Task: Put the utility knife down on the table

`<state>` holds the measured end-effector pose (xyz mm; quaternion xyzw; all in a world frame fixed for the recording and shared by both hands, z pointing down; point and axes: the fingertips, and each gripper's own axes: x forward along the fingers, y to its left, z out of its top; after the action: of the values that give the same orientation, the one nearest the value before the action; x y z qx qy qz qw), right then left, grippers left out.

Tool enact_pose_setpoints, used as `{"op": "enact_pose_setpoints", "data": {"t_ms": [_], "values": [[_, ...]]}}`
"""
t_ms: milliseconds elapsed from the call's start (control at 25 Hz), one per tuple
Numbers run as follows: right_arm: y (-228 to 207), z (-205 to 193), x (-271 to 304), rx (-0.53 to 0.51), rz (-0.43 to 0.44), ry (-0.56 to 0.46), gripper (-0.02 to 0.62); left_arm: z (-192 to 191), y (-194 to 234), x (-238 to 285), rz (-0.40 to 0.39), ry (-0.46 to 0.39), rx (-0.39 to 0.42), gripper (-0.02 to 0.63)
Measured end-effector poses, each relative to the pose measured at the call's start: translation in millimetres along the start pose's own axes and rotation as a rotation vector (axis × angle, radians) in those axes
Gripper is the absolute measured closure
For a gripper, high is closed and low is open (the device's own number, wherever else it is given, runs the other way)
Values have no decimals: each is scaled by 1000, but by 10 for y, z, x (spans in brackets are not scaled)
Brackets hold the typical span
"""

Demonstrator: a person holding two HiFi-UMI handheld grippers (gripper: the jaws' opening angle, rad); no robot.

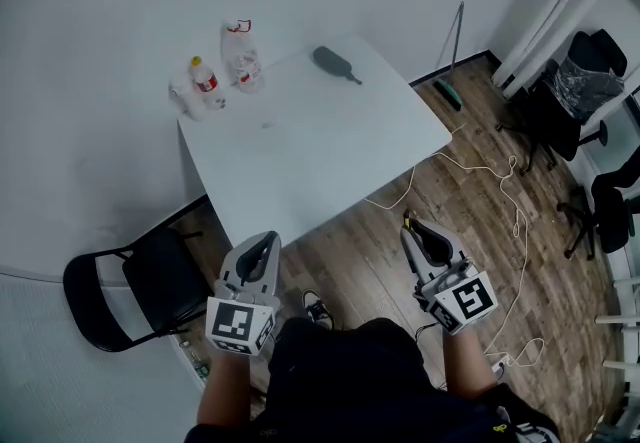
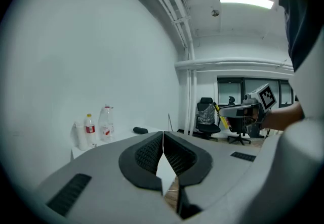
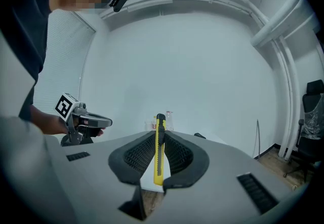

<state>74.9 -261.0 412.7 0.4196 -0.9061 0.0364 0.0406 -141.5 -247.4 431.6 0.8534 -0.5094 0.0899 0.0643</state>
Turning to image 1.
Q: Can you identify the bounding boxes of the black office chair with plastic wrap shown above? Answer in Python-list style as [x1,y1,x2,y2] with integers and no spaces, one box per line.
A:
[495,28,629,178]

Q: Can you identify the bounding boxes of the broom with green head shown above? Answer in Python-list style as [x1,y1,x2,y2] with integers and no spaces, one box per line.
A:
[431,1,466,112]

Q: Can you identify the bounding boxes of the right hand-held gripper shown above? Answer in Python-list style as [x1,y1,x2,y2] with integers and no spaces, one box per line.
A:
[400,220,499,335]

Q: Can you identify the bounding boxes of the white rack frame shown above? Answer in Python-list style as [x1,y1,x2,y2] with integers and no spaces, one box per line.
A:
[594,275,640,433]

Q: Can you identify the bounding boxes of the person's left shoe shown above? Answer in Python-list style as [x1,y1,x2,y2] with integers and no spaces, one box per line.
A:
[301,288,334,331]

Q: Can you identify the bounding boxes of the small bottle with red label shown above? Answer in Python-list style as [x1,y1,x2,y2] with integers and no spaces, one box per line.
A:
[188,55,228,112]

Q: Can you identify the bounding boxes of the small white bottle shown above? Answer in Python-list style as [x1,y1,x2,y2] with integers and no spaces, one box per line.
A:
[168,74,207,122]

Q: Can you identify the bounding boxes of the long white cable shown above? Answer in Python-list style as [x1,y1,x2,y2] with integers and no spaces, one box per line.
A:
[363,150,547,373]

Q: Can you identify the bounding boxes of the person's black clothing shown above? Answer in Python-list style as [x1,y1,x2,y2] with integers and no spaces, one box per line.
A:
[184,317,562,443]

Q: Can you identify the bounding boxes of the white power strip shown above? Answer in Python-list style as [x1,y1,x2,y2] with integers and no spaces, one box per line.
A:
[491,355,514,380]

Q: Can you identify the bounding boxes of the person's left forearm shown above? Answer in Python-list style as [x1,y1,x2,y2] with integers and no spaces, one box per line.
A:
[196,352,260,430]

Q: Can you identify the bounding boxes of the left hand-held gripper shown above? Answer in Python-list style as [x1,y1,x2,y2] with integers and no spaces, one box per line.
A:
[203,231,283,358]

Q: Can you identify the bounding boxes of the white wall pipes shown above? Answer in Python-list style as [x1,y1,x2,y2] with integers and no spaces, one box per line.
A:
[491,0,627,100]

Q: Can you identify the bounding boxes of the large clear water jug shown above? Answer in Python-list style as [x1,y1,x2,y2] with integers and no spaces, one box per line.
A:
[220,18,265,94]

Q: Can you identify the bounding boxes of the white table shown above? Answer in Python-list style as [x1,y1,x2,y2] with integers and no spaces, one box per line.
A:
[176,32,454,250]

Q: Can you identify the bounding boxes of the black folding chair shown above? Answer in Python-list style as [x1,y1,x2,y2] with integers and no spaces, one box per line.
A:
[62,225,212,353]

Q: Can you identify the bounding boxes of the person's right forearm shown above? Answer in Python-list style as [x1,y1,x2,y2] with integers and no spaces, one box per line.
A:
[439,327,500,400]

